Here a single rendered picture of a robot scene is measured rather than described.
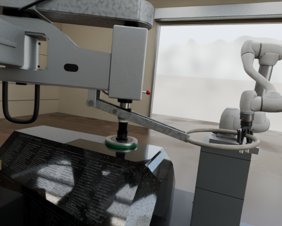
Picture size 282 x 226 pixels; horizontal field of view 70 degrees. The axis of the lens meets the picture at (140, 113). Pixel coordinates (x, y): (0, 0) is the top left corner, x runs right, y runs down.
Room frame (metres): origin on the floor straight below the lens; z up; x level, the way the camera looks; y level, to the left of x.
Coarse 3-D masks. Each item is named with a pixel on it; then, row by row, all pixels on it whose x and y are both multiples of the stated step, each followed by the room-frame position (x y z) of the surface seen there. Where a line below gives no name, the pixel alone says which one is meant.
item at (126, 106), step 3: (120, 105) 1.29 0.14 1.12; (123, 105) 1.27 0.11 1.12; (126, 105) 1.27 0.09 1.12; (129, 105) 1.29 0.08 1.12; (120, 108) 1.27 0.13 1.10; (123, 108) 1.27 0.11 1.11; (126, 108) 1.28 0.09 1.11; (129, 108) 1.30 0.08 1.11; (129, 111) 1.27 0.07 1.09; (117, 117) 1.29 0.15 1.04; (120, 117) 1.27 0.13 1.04
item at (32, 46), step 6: (30, 36) 1.23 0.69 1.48; (30, 42) 1.22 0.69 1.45; (36, 42) 1.26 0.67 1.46; (30, 48) 1.22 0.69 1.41; (36, 48) 1.26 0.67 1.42; (24, 54) 1.20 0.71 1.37; (30, 54) 1.22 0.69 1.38; (36, 54) 1.26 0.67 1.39; (24, 60) 1.20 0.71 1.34; (30, 60) 1.22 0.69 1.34; (36, 60) 1.27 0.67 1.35; (6, 66) 1.20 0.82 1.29; (12, 66) 1.19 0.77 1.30; (24, 66) 1.20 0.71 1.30; (30, 66) 1.22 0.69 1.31; (36, 66) 1.27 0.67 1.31
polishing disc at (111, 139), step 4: (108, 136) 1.34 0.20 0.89; (112, 136) 1.35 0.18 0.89; (116, 136) 1.36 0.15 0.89; (128, 136) 1.39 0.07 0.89; (108, 140) 1.24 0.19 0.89; (112, 140) 1.25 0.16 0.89; (116, 140) 1.26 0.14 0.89; (128, 140) 1.28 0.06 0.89; (132, 140) 1.29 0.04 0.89; (136, 140) 1.30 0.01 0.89; (116, 144) 1.20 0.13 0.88; (120, 144) 1.20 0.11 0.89; (124, 144) 1.20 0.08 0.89; (128, 144) 1.21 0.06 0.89; (132, 144) 1.23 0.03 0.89
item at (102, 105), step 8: (96, 104) 1.23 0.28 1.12; (104, 104) 1.24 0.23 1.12; (112, 104) 1.35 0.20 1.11; (112, 112) 1.24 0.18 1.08; (120, 112) 1.24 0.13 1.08; (128, 112) 1.24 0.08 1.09; (128, 120) 1.24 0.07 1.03; (136, 120) 1.25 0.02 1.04; (144, 120) 1.25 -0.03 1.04; (152, 120) 1.36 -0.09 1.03; (152, 128) 1.25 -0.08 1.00; (160, 128) 1.25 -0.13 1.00; (168, 128) 1.26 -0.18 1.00; (176, 128) 1.37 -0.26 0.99; (176, 136) 1.26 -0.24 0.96; (184, 136) 1.26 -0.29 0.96
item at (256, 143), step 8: (200, 128) 1.55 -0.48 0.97; (208, 128) 1.56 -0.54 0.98; (216, 128) 1.55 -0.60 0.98; (248, 136) 1.35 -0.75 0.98; (200, 144) 1.16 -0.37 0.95; (208, 144) 1.13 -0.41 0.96; (216, 144) 1.12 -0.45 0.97; (224, 144) 1.11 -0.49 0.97; (248, 144) 1.12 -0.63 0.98; (256, 144) 1.15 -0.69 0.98
